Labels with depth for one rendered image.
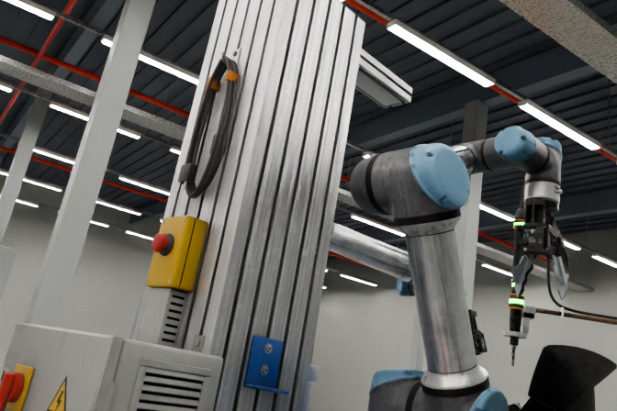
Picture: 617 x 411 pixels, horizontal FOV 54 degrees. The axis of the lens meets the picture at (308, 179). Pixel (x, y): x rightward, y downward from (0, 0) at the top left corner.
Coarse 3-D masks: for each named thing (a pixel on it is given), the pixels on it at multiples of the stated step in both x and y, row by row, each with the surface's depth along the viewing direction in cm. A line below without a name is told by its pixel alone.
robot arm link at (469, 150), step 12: (456, 144) 143; (468, 144) 139; (480, 144) 137; (372, 156) 110; (468, 156) 135; (480, 156) 136; (360, 168) 110; (468, 168) 135; (480, 168) 138; (360, 180) 108; (360, 192) 109; (360, 204) 111
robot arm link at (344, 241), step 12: (336, 228) 160; (348, 228) 162; (336, 240) 159; (348, 240) 160; (360, 240) 160; (372, 240) 161; (336, 252) 162; (348, 252) 160; (360, 252) 159; (372, 252) 159; (384, 252) 160; (396, 252) 160; (372, 264) 161; (384, 264) 160; (396, 264) 159; (408, 264) 159; (396, 276) 162; (408, 276) 160
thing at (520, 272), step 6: (522, 258) 133; (528, 258) 135; (522, 264) 134; (528, 264) 134; (516, 270) 132; (522, 270) 134; (528, 270) 134; (516, 276) 133; (522, 276) 134; (516, 282) 134; (522, 282) 134; (516, 288) 134; (522, 288) 134; (516, 294) 133
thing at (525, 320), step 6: (528, 306) 183; (534, 306) 183; (528, 312) 182; (534, 312) 182; (522, 318) 182; (528, 318) 182; (522, 324) 182; (528, 324) 181; (522, 330) 181; (528, 330) 180; (504, 336) 184; (516, 336) 179; (522, 336) 179
